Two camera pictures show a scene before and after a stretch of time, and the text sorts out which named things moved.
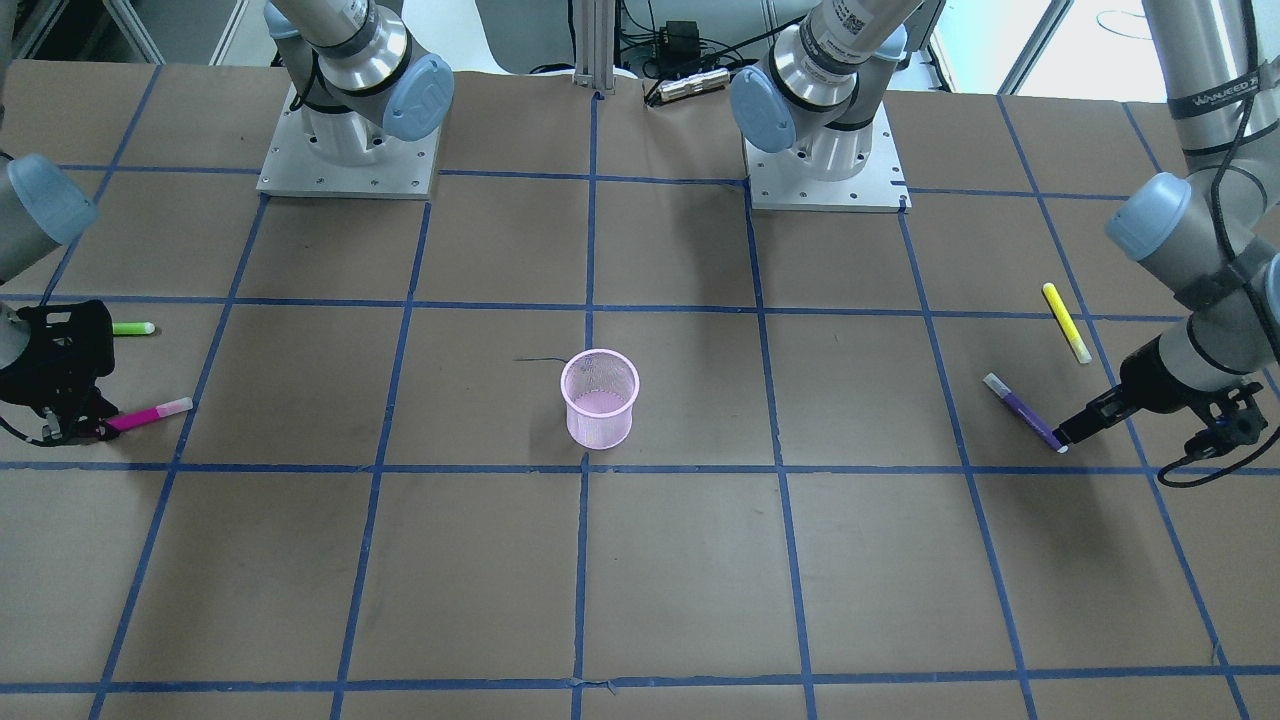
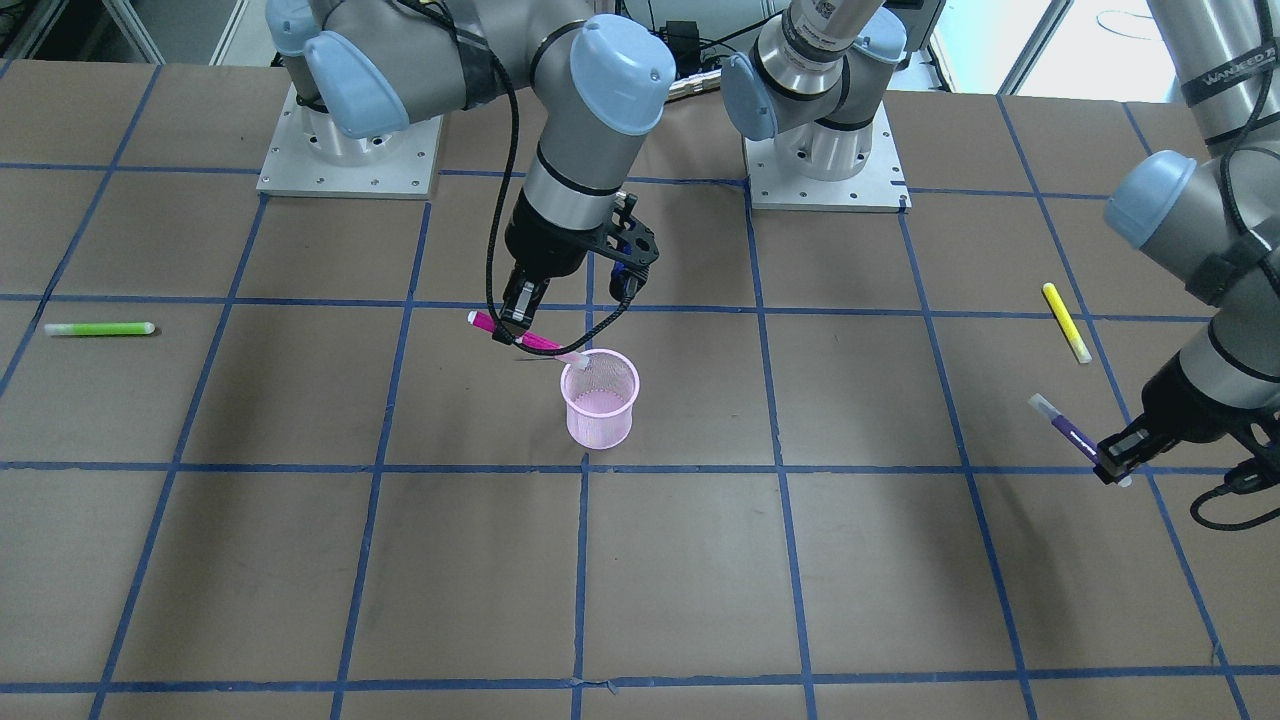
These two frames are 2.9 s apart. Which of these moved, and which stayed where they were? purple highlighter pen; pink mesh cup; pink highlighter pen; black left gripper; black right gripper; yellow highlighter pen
Moved: black left gripper; pink highlighter pen; purple highlighter pen; black right gripper
Stayed: pink mesh cup; yellow highlighter pen
